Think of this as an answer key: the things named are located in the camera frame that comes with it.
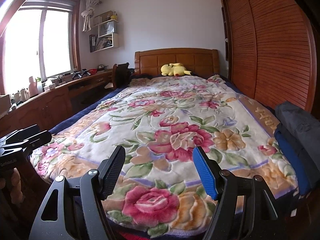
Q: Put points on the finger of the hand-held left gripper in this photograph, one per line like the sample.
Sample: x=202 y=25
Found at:
x=25 y=131
x=40 y=138

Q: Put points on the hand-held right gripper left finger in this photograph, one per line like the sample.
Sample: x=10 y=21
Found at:
x=112 y=172

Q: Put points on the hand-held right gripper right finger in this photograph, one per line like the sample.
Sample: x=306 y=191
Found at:
x=206 y=172

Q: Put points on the black jacket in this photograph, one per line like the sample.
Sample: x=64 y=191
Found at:
x=300 y=127

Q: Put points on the person's left hand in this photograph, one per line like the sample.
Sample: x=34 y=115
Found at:
x=17 y=187

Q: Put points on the wooden desk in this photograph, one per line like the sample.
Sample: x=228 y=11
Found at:
x=42 y=107

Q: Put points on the pink bottle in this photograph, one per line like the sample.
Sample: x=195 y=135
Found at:
x=32 y=87

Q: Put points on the white bottle green cap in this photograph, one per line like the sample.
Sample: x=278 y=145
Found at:
x=40 y=85

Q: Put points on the small white box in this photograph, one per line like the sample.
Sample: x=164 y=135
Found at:
x=51 y=87

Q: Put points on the floral blanket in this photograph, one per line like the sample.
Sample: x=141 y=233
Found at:
x=175 y=120

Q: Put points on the black tools on desk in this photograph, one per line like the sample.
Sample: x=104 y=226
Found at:
x=81 y=73

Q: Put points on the red bowl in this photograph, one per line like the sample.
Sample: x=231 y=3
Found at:
x=93 y=71

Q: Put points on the window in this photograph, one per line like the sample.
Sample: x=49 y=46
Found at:
x=37 y=45

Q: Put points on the metal bowl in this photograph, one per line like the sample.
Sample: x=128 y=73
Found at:
x=101 y=66

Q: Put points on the wooden chair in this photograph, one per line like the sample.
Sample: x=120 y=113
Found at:
x=121 y=76

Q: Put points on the yellow plush toy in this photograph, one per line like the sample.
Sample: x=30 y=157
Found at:
x=173 y=70

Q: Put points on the wooden bed headboard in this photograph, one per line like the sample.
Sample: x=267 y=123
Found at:
x=155 y=60

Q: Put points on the tied white curtain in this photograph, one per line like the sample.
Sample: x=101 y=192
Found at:
x=88 y=13

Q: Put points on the wooden louvered wardrobe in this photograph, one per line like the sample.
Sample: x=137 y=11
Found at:
x=272 y=45

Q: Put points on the white wall shelf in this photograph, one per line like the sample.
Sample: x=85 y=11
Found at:
x=106 y=38

